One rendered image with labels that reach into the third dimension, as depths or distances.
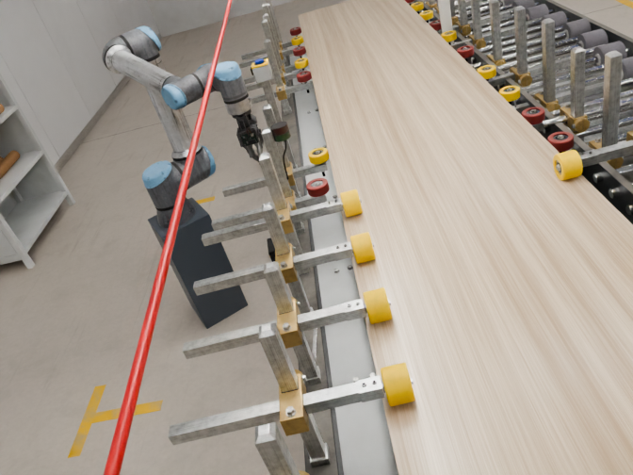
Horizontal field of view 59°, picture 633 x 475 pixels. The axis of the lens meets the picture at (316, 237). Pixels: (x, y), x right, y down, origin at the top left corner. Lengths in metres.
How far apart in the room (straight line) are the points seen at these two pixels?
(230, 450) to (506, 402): 1.49
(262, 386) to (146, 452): 0.56
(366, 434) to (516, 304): 0.51
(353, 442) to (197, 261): 1.53
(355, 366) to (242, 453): 0.88
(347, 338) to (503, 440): 0.76
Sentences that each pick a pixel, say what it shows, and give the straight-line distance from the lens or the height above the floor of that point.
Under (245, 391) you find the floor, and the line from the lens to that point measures 2.64.
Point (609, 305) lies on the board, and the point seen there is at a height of 0.90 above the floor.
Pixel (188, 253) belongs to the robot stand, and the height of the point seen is 0.46.
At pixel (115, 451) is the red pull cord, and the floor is 1.64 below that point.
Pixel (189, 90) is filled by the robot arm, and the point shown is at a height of 1.31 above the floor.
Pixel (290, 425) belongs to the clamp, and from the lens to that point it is 1.20.
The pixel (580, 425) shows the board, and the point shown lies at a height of 0.90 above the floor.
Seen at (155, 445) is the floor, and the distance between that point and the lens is 2.66.
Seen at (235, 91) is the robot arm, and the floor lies 1.27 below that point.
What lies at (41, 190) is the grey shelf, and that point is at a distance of 5.17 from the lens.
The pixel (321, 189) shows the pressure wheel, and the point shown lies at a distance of 2.01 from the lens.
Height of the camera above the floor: 1.87
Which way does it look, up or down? 34 degrees down
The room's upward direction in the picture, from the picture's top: 17 degrees counter-clockwise
